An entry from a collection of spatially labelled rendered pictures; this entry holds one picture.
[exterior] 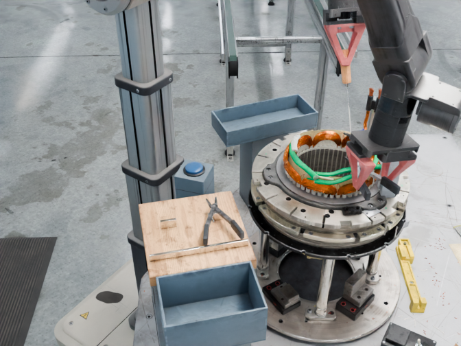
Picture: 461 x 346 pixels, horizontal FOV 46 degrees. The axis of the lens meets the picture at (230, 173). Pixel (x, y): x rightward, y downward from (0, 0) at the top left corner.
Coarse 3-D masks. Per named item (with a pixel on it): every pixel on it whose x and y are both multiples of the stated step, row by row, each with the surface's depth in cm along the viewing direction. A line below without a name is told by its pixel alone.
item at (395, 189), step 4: (384, 176) 96; (384, 180) 96; (388, 180) 95; (384, 184) 96; (388, 184) 95; (392, 184) 95; (396, 184) 95; (388, 188) 96; (392, 188) 95; (396, 188) 94; (400, 188) 94; (392, 192) 95; (396, 192) 94
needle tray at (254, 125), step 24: (288, 96) 143; (216, 120) 134; (240, 120) 141; (264, 120) 141; (288, 120) 134; (312, 120) 137; (240, 144) 144; (264, 144) 137; (240, 168) 149; (240, 192) 154
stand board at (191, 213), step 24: (144, 216) 105; (168, 216) 105; (192, 216) 105; (240, 216) 105; (144, 240) 99; (168, 240) 99; (192, 240) 99; (216, 240) 99; (168, 264) 94; (192, 264) 94; (216, 264) 94
